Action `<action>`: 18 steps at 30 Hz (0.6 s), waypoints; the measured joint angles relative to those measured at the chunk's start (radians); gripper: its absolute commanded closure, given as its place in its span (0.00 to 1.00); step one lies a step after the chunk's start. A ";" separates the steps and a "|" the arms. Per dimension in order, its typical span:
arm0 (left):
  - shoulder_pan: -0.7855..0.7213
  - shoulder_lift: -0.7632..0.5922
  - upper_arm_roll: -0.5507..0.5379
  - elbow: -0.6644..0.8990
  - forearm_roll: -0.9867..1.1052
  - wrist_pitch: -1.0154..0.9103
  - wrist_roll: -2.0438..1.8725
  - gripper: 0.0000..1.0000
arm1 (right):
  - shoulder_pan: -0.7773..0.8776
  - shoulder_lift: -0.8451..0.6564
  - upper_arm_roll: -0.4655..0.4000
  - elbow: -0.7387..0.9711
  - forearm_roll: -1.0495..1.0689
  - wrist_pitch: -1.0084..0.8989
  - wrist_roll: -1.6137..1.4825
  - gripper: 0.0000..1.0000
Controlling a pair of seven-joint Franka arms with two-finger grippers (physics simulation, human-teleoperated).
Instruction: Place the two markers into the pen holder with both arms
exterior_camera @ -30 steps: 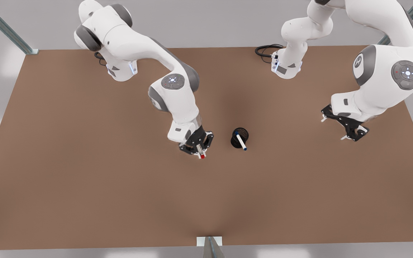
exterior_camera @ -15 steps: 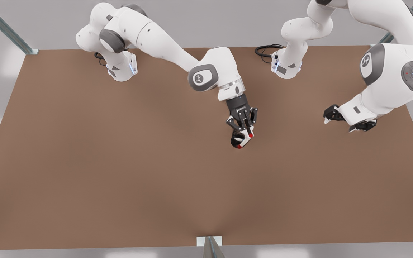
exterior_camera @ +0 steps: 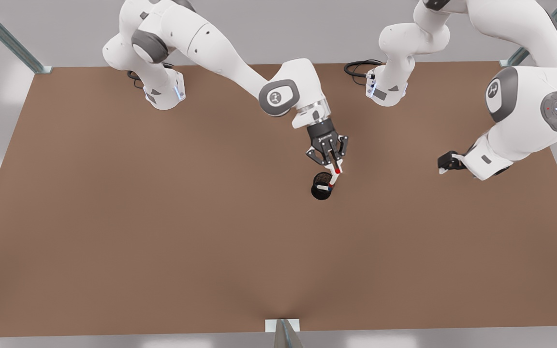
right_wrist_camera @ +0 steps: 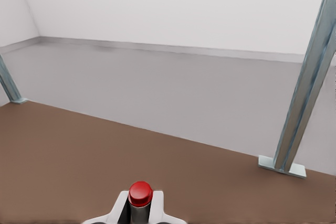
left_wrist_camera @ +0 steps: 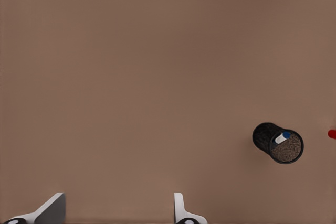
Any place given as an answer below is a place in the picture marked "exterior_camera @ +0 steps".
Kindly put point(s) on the black pen holder cup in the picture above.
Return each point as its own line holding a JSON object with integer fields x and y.
{"x": 319, "y": 191}

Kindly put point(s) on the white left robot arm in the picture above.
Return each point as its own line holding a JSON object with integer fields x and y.
{"x": 525, "y": 111}

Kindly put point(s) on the white pen with red tip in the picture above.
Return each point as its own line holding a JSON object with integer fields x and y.
{"x": 335, "y": 177}

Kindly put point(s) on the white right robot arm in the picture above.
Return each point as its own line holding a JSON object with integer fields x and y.
{"x": 211, "y": 46}

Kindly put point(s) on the silver frame post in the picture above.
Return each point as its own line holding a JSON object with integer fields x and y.
{"x": 535, "y": 36}
{"x": 284, "y": 333}
{"x": 7, "y": 38}

